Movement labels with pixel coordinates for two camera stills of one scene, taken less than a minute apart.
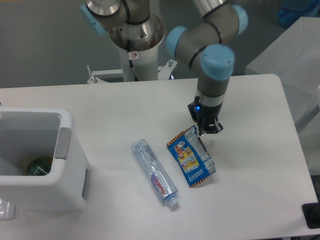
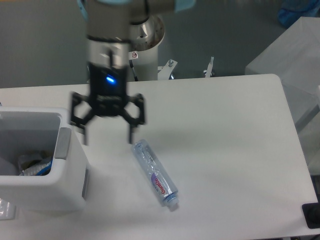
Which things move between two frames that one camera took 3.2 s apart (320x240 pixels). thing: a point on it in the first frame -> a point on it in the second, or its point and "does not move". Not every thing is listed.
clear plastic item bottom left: x=7 y=210 does not move
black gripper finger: x=214 y=128 -> x=132 y=122
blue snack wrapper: x=194 y=159 -> x=47 y=170
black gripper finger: x=201 y=125 -> x=89 y=117
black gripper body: x=204 y=115 -> x=108 y=87
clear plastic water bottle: x=158 y=175 does not move
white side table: x=294 y=57 does not move
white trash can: x=27 y=134 does not move
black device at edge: x=311 y=213 does not move
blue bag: x=291 y=11 does not move
